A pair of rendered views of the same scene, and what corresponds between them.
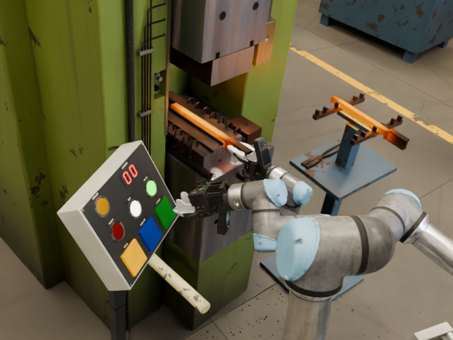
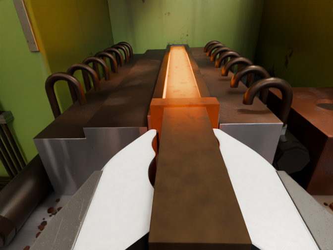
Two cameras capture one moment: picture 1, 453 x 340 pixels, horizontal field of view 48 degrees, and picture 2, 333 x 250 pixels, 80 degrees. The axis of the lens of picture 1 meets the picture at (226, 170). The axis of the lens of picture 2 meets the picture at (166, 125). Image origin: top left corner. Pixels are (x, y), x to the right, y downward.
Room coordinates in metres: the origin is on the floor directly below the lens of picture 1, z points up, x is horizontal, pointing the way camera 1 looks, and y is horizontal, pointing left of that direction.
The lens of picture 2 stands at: (1.48, -0.09, 1.07)
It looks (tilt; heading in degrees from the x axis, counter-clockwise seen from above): 28 degrees down; 53
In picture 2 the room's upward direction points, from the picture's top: 2 degrees counter-clockwise
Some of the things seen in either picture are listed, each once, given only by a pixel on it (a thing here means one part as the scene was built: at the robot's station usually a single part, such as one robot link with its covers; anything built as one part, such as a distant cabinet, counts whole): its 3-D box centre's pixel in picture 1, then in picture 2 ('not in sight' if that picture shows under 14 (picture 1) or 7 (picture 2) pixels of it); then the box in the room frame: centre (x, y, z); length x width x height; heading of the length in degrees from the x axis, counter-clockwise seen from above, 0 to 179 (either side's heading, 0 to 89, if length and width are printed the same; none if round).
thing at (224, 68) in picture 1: (191, 42); not in sight; (1.69, 0.18, 1.32); 0.42 x 0.20 x 0.10; 50
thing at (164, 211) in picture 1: (164, 212); not in sight; (1.14, 0.17, 1.01); 0.07 x 0.05 x 0.07; 165
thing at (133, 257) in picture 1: (133, 258); not in sight; (0.94, 0.23, 1.01); 0.07 x 0.05 x 0.07; 165
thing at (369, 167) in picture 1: (343, 165); not in sight; (1.87, -0.52, 0.74); 0.40 x 0.30 x 0.02; 132
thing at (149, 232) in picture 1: (149, 234); not in sight; (1.04, 0.20, 1.01); 0.07 x 0.05 x 0.07; 165
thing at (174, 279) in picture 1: (165, 271); not in sight; (1.23, 0.18, 0.62); 0.44 x 0.05 x 0.05; 50
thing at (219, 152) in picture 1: (185, 127); (165, 85); (1.69, 0.18, 0.96); 0.42 x 0.20 x 0.09; 50
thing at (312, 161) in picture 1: (345, 144); not in sight; (2.03, -0.55, 0.75); 0.60 x 0.04 x 0.01; 136
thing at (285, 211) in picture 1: (286, 212); not in sight; (1.35, -0.23, 0.88); 0.11 x 0.08 x 0.11; 147
